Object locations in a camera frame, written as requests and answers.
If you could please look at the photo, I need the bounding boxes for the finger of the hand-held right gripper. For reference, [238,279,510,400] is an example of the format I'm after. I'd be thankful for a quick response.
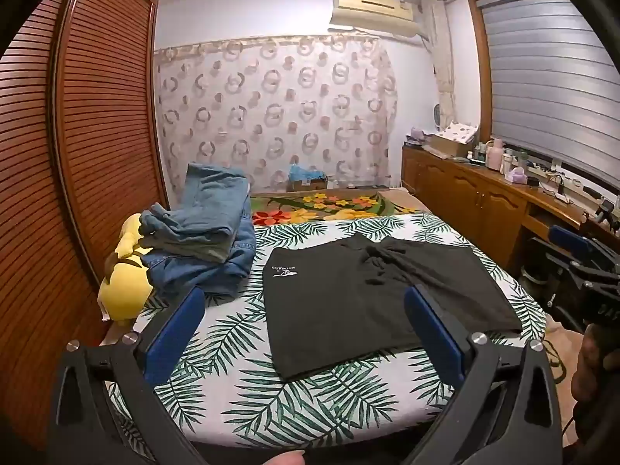
[547,225,599,265]

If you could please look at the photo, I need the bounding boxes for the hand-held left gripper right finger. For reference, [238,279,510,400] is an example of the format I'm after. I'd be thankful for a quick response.
[387,285,565,465]

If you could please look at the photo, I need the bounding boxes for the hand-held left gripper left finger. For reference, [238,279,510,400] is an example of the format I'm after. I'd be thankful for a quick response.
[46,288,214,465]

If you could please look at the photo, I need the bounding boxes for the black pants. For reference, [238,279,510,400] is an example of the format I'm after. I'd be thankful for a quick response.
[262,232,524,381]

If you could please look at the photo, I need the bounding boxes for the person's right hand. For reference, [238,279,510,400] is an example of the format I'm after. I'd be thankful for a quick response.
[570,322,620,446]

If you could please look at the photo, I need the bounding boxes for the person's left hand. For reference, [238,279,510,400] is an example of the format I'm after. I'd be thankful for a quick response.
[265,449,307,465]

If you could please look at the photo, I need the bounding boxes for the black chair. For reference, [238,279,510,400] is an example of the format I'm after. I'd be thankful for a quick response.
[528,237,582,320]

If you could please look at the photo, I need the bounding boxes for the grey trash bin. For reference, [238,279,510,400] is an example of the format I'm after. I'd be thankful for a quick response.
[518,266,550,301]

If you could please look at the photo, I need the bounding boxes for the palm leaf bed sheet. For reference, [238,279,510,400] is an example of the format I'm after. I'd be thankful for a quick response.
[109,213,548,451]

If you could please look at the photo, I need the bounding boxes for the white power strip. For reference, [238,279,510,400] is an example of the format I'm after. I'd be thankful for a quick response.
[533,165,587,192]

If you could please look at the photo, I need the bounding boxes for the dark blue denim jeans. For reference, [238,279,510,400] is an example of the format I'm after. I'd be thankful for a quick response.
[145,189,257,298]

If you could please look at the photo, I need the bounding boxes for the yellow garment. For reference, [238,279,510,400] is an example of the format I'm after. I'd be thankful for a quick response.
[98,213,156,321]

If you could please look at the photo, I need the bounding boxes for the pink thermos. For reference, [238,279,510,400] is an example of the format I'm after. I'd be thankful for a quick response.
[487,138,505,171]

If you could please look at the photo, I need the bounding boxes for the wooden cabinet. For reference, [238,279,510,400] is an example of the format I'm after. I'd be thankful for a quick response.
[401,145,620,272]

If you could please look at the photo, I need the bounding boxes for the folded light blue jeans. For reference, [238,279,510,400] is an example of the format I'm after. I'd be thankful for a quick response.
[138,162,250,262]

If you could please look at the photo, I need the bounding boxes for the spotted cardboard box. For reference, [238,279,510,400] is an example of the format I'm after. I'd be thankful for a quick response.
[430,121,480,158]

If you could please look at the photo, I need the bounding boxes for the grey window blind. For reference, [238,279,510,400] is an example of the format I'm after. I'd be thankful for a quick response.
[477,0,620,185]

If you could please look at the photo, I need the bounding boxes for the floral blanket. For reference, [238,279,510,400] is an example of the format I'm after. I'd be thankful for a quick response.
[249,189,417,227]

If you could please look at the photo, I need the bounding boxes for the cardboard box with blue cloth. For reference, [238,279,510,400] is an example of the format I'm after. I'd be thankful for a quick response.
[287,164,329,192]

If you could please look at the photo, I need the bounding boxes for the wooden louvered wardrobe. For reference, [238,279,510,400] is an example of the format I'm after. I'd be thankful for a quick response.
[0,0,170,446]

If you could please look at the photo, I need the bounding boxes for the beige tied curtain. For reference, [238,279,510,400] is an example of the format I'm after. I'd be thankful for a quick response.
[419,0,458,127]

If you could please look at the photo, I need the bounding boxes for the circle patterned sheer curtain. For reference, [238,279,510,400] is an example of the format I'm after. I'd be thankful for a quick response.
[154,34,398,195]

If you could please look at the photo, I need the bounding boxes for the beige air conditioner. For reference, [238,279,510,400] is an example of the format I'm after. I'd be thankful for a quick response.
[329,0,418,40]

